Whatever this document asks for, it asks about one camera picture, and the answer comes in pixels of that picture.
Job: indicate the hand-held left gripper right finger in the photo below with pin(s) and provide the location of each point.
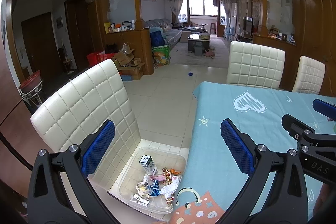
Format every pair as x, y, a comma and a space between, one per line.
237, 150

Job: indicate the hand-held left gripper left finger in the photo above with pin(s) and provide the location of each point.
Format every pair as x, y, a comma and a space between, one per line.
97, 150

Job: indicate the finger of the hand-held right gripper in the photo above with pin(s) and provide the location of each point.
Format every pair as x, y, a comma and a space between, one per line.
309, 138
325, 108

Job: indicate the clear plastic bin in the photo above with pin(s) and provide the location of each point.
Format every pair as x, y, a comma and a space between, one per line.
131, 176

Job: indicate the green white milk carton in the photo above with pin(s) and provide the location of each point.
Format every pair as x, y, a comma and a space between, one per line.
148, 165

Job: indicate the cream snack wrapper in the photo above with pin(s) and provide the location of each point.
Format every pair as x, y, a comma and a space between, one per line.
142, 189

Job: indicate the silver blister pack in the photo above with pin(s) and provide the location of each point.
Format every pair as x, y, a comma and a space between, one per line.
140, 199

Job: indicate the orange snack wrapper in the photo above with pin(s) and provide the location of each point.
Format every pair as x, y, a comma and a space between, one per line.
175, 171

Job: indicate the pink wrapper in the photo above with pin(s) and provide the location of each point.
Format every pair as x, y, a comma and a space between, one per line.
157, 176

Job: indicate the blue snack wrapper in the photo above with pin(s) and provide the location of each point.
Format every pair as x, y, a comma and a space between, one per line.
155, 187

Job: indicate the red gold wrapper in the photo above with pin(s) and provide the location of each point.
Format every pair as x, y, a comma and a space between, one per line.
167, 175

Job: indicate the large white tissue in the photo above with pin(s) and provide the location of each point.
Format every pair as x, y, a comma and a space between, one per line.
169, 187

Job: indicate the grey trash can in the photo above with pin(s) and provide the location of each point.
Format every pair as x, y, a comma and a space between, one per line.
198, 49

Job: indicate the person's right hand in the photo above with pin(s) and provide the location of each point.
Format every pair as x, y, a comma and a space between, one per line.
324, 200

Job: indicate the cream quilted chair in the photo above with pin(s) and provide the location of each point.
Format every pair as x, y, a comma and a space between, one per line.
86, 108
308, 74
254, 64

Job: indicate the light wooden door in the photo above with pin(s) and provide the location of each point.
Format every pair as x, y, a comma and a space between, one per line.
320, 29

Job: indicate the cardboard box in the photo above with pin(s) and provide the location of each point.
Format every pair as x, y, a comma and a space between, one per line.
132, 71
123, 57

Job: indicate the red bag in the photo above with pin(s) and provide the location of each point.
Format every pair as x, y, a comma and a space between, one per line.
101, 58

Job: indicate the red pot on metal stand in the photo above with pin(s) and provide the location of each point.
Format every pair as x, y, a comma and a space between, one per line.
31, 85

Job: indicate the wooden room divider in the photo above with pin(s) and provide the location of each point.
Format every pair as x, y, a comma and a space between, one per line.
139, 50
273, 24

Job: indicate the pink slipper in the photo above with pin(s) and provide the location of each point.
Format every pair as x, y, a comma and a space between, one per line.
210, 54

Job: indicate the television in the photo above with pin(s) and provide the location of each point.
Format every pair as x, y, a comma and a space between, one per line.
248, 24

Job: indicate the green patterned bag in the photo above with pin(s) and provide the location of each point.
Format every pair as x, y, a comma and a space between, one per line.
161, 56

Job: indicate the coffee table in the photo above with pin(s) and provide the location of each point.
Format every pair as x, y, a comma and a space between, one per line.
198, 39

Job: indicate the dark wooden door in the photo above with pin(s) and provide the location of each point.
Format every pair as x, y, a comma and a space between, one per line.
42, 45

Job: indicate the row of bottles and boxes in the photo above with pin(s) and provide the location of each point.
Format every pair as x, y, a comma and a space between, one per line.
119, 27

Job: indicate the wooden stool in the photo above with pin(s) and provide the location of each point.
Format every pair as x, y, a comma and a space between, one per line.
213, 27

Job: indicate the blue bag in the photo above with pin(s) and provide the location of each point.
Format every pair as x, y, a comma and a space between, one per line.
157, 39

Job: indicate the white standing air conditioner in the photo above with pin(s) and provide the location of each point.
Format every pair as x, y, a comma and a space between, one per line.
234, 18

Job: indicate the grey patterned sofa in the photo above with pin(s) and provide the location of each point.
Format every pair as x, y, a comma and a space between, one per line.
164, 32

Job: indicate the patterned curtain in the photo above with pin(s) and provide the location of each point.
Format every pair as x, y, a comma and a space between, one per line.
175, 5
227, 3

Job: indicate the window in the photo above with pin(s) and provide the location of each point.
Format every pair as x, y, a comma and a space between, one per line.
203, 5

